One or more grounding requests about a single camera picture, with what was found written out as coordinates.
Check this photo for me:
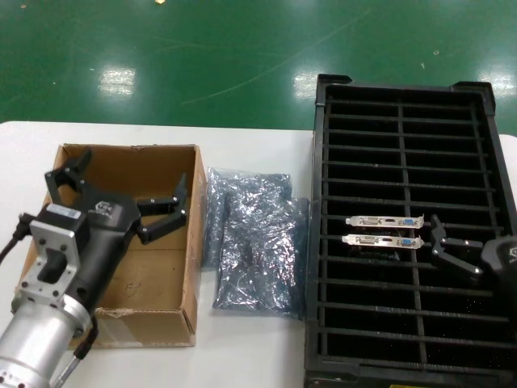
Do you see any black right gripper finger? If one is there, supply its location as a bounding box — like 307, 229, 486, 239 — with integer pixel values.
428, 213, 485, 284

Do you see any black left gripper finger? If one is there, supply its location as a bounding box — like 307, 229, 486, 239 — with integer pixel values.
135, 172, 190, 246
43, 147, 96, 205

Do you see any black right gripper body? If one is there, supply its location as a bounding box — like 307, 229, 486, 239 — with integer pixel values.
480, 236, 517, 293

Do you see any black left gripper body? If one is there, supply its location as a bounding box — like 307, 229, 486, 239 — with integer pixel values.
68, 192, 141, 309

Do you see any graphics card silver bracket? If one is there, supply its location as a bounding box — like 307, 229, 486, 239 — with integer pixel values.
342, 233, 424, 251
346, 213, 425, 230

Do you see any silver antistatic bag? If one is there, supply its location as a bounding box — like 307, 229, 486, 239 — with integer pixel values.
212, 196, 310, 323
201, 167, 292, 271

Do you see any brown cardboard box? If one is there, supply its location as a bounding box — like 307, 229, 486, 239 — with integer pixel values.
18, 143, 209, 348

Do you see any black slotted container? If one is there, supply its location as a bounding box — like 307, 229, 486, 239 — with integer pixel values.
305, 74, 517, 388

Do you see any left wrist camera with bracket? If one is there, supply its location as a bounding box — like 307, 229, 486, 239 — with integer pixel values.
15, 203, 90, 308

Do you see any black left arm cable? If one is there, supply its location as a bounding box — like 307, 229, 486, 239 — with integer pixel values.
0, 212, 34, 264

